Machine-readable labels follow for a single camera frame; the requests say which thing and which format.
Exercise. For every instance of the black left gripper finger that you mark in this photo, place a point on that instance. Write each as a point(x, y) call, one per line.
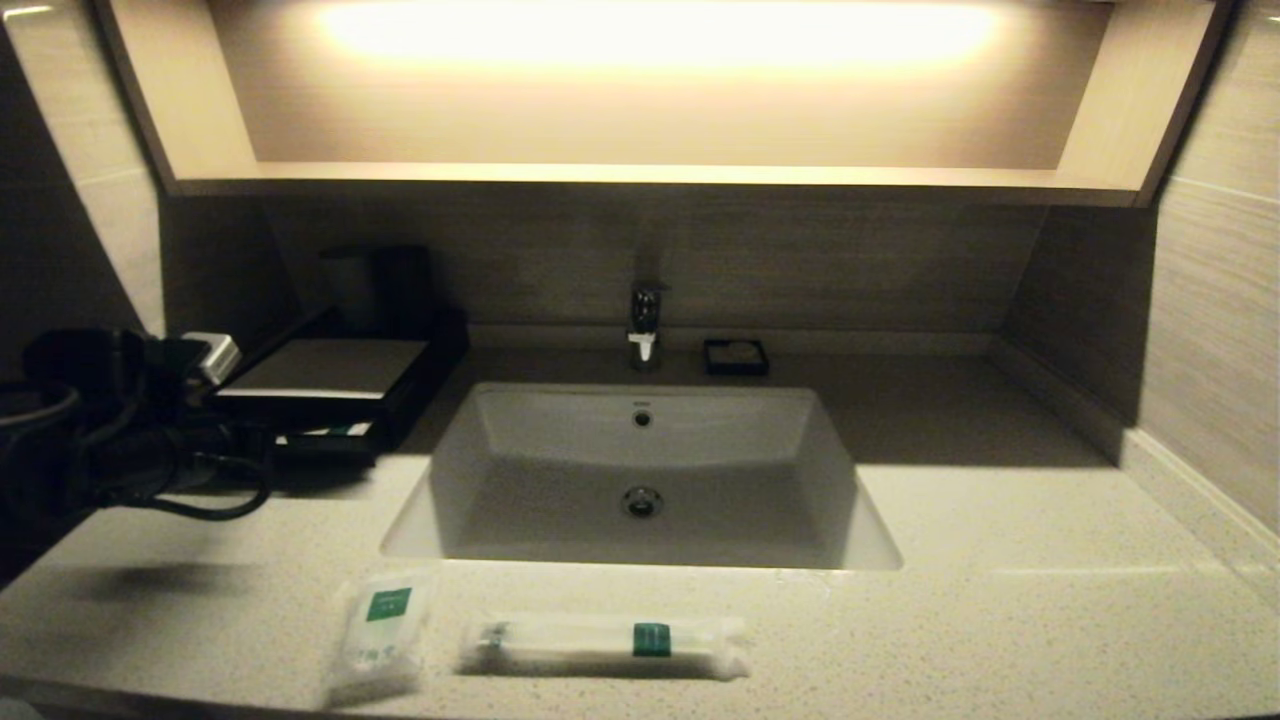
point(255, 434)
point(255, 458)

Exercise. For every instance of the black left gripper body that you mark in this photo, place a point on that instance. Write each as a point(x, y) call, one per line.
point(165, 462)

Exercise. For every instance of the black amenity drawer box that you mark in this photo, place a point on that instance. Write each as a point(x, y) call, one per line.
point(335, 448)

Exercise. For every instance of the long toothbrush packet green label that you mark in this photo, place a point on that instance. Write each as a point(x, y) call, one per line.
point(590, 640)

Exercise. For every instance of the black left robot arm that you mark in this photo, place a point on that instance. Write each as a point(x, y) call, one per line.
point(50, 440)

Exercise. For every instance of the black rectangular box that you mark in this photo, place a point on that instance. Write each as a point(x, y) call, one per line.
point(330, 370)

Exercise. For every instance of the grey cup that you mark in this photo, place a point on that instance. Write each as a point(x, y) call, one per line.
point(350, 290)

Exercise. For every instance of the black cup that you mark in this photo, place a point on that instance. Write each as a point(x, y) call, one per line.
point(405, 290)

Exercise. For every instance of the small white green-label packet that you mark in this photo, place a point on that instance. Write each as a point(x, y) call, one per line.
point(385, 640)

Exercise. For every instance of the white ceramic sink basin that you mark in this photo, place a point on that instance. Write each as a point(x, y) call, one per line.
point(560, 520)

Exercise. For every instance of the chrome sink drain plug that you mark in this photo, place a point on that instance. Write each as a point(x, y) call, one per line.
point(642, 502)

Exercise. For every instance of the chrome faucet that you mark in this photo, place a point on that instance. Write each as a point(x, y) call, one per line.
point(646, 320)

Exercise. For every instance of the small black soap dish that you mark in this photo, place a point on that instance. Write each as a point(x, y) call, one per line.
point(712, 368)

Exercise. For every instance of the pale soap bar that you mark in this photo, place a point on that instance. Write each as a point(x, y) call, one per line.
point(737, 351)

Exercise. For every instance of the warm light strip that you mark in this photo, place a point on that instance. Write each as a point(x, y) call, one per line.
point(660, 30)

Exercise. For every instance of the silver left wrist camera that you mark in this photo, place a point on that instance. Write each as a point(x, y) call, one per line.
point(213, 358)

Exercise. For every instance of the wooden wall niche shelf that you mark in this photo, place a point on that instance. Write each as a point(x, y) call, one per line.
point(180, 100)

